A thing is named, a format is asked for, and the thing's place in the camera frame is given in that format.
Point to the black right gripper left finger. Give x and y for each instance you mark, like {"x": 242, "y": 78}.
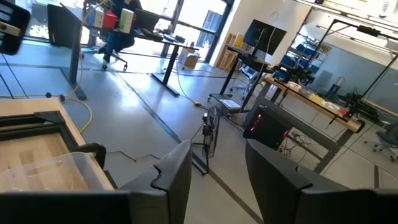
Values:
{"x": 168, "y": 193}

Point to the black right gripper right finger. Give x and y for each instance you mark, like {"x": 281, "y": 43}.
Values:
{"x": 273, "y": 186}

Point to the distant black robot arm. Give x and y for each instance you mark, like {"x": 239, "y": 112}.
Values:
{"x": 360, "y": 107}

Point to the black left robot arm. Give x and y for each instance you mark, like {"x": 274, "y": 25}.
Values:
{"x": 21, "y": 18}

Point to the black computer tower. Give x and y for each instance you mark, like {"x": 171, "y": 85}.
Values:
{"x": 267, "y": 127}

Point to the black floor fan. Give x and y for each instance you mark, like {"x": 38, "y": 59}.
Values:
{"x": 211, "y": 133}

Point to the black base with white sheet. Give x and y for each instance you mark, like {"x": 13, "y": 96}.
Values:
{"x": 230, "y": 104}

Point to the clear plastic bin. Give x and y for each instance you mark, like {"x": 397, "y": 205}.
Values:
{"x": 62, "y": 174}

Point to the grey office chair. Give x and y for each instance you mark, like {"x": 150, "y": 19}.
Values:
{"x": 388, "y": 137}

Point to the black office desk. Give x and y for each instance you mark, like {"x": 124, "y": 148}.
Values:
{"x": 170, "y": 67}

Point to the brown cardboard box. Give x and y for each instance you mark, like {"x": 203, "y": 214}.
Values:
{"x": 191, "y": 61}

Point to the wooden pallets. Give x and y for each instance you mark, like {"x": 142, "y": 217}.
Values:
{"x": 227, "y": 59}

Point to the shelf with blue bins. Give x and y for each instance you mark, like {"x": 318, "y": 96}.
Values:
{"x": 298, "y": 51}

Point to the black computer monitor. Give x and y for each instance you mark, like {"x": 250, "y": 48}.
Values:
{"x": 264, "y": 37}

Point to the yellow container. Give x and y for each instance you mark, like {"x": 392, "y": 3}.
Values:
{"x": 238, "y": 40}

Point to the person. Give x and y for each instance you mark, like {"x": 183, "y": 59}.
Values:
{"x": 118, "y": 42}

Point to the red box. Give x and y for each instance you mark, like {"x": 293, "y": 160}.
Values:
{"x": 109, "y": 21}

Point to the large window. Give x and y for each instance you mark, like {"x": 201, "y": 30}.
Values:
{"x": 192, "y": 12}

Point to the blue and white box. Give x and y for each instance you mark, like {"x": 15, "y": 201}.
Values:
{"x": 98, "y": 18}

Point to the black desk panel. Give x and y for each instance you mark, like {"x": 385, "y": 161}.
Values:
{"x": 63, "y": 28}

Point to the black frame clamp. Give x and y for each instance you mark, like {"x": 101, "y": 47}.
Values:
{"x": 99, "y": 152}

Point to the black gantry frame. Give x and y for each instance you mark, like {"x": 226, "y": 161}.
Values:
{"x": 368, "y": 30}

